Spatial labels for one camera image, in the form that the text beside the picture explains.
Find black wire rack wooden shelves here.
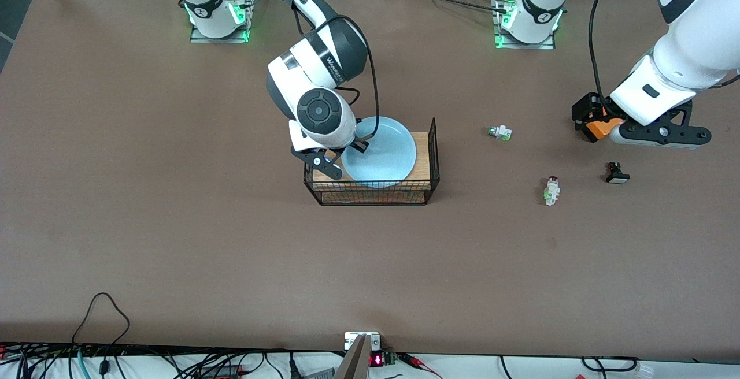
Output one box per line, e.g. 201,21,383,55
303,116,441,206

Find light blue round plate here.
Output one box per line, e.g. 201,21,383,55
341,116,417,189

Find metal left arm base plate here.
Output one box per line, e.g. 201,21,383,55
493,0,557,50

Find thin black looped cable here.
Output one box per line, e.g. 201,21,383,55
71,292,131,348

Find red test lead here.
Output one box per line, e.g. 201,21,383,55
398,352,443,379

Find grey metal bar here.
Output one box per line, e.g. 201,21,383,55
334,335,372,379

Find black left camera bracket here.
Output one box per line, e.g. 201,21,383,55
621,102,713,147

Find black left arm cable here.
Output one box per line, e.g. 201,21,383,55
589,0,626,115

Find black push button switch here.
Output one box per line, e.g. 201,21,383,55
605,161,631,184

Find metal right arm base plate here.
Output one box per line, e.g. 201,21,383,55
190,0,258,44

